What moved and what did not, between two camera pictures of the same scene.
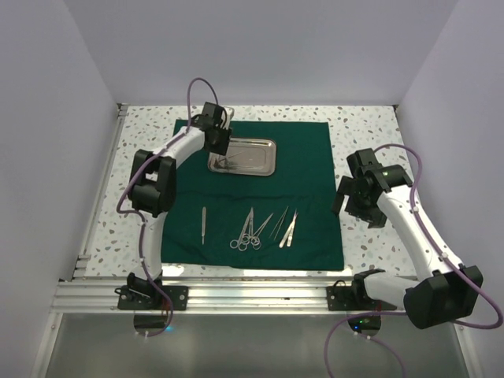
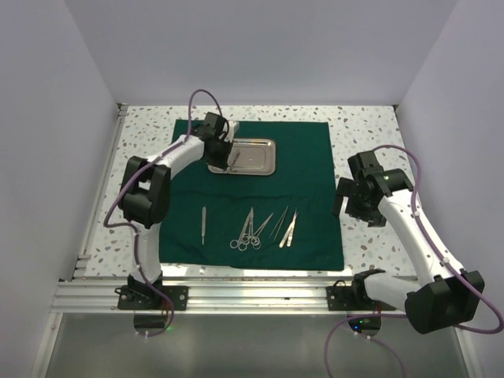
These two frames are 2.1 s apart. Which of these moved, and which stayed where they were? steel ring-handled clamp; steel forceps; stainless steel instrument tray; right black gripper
Moved: steel forceps
Stayed: stainless steel instrument tray; steel ring-handled clamp; right black gripper
